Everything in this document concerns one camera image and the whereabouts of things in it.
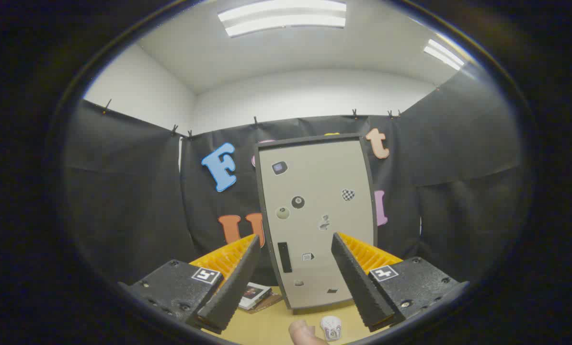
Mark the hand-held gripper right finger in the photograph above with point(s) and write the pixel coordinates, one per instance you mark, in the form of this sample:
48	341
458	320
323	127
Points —
362	292

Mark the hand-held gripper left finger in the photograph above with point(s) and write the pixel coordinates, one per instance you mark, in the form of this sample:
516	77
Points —
228	292

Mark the white canvas shoe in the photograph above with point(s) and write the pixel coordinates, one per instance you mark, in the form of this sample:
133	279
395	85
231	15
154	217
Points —
331	327

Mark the grey shoe cabinet door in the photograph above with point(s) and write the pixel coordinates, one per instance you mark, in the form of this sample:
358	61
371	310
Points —
314	220

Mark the grey shoe cabinet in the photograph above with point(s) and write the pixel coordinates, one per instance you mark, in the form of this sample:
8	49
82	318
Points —
257	191

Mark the white printed booklet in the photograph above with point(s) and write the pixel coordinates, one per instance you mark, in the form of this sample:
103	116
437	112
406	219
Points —
255	294

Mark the brown booklet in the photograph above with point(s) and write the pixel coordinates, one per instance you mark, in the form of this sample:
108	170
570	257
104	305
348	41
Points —
271	303

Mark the black backdrop cloth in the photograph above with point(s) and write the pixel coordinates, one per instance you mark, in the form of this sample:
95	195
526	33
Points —
123	191

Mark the small ceiling light panel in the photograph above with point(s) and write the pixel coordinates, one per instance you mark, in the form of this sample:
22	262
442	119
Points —
443	53

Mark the large ceiling light panel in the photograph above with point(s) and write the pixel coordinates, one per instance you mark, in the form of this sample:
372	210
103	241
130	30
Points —
283	17

